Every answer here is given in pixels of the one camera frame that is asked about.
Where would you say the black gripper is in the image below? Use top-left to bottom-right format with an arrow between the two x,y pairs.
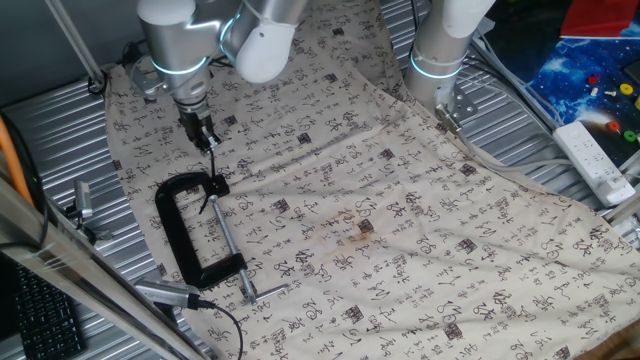
175,99 -> 222,154

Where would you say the black square clock movement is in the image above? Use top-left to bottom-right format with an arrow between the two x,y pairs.
202,174 -> 231,200

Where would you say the black C-clamp with silver screw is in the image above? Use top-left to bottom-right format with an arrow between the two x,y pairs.
154,172 -> 292,307

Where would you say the black clamp at right edge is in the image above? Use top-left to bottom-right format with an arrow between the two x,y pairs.
64,179 -> 114,244

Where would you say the grey metal pole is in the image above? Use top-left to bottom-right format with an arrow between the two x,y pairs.
44,0 -> 109,95

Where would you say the beige calligraphy print cloth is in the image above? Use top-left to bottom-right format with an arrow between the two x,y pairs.
102,0 -> 640,360

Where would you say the black keyboard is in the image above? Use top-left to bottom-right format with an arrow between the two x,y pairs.
12,263 -> 87,360

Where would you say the blue starry mat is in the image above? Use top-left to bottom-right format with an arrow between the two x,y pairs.
527,35 -> 640,167

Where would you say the white power strip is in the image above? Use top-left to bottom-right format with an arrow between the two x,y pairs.
552,119 -> 637,209

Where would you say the red sheet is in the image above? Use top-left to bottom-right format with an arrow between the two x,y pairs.
559,0 -> 640,40

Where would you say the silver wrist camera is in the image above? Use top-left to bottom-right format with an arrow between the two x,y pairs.
130,63 -> 169,97

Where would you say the black camera cable with plug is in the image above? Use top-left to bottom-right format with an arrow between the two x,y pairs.
119,39 -> 151,71

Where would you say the silver camera with cable plug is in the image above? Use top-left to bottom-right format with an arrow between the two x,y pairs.
133,277 -> 217,312

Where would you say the aluminium frame bar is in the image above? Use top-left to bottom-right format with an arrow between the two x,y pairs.
0,177 -> 207,360

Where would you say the thin black camera cable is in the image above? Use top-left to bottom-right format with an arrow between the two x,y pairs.
199,298 -> 246,360

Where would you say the orange cable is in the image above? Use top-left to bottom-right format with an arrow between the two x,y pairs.
0,127 -> 34,207

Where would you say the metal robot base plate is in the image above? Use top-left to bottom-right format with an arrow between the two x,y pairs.
433,84 -> 479,135

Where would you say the grey sheathed cable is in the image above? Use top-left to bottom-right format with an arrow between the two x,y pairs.
434,102 -> 576,176

